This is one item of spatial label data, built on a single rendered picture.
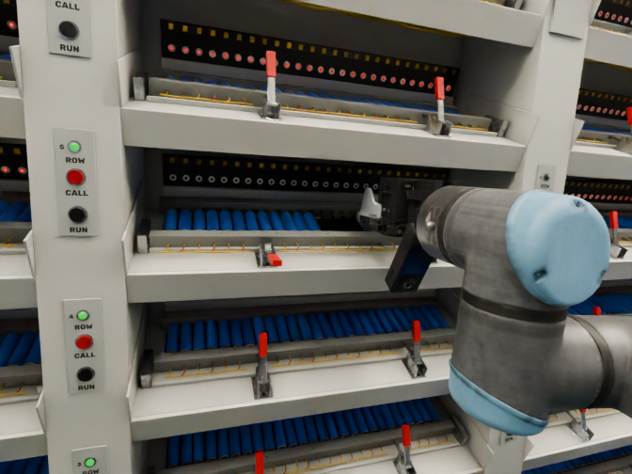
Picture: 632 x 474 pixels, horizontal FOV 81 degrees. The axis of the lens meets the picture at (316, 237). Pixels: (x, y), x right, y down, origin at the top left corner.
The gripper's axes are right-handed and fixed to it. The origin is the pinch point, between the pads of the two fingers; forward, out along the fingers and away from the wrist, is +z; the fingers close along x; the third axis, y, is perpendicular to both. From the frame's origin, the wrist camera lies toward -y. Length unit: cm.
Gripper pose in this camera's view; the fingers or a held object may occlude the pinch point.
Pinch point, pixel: (371, 218)
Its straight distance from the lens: 65.0
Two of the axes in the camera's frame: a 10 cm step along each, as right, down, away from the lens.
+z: -3.0, -1.7, 9.4
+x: -9.5, 0.0, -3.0
